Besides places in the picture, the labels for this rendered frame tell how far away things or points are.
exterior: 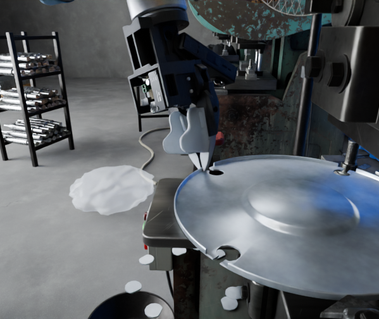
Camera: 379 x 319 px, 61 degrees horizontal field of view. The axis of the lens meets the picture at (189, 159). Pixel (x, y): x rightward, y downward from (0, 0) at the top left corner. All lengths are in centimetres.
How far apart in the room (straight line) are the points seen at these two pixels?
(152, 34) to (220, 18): 124
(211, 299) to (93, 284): 105
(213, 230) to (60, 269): 129
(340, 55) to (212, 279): 33
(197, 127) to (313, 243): 21
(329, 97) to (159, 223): 22
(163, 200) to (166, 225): 5
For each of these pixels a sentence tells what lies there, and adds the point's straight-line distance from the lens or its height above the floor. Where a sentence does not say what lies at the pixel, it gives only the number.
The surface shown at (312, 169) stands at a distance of 51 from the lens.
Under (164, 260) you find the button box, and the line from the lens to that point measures 70.
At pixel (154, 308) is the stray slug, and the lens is 45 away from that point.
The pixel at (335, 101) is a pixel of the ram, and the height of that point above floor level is 91.
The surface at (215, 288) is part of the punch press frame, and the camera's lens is 47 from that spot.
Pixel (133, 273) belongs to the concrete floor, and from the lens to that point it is 149.
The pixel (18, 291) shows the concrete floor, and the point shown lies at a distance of 155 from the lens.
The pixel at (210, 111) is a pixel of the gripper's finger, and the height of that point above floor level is 87.
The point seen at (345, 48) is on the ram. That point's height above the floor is 96.
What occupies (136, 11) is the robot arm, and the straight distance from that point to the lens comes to 45.
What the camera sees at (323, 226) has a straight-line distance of 36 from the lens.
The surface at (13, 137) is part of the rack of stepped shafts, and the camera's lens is 284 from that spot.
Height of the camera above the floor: 97
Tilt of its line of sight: 22 degrees down
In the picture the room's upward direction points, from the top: straight up
